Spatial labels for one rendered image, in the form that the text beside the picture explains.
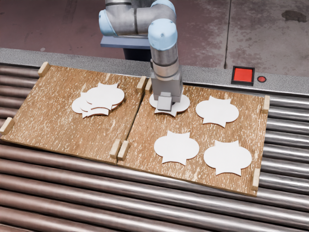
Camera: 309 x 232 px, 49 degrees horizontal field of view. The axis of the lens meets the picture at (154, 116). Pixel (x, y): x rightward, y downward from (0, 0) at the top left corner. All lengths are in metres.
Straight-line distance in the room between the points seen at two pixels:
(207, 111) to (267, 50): 1.68
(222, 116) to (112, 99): 0.37
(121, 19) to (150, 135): 0.36
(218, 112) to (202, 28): 1.84
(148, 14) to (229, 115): 0.40
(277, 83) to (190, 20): 1.82
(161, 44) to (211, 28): 2.01
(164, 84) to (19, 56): 0.71
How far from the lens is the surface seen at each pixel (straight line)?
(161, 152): 1.04
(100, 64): 1.36
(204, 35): 2.84
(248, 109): 1.14
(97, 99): 1.18
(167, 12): 1.00
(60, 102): 1.25
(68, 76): 1.32
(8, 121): 1.23
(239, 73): 1.25
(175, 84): 1.02
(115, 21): 1.01
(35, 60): 1.47
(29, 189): 1.12
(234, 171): 1.01
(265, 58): 2.68
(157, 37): 0.90
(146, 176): 1.03
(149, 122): 1.11
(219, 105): 1.13
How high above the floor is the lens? 1.83
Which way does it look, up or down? 53 degrees down
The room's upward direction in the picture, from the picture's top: 9 degrees counter-clockwise
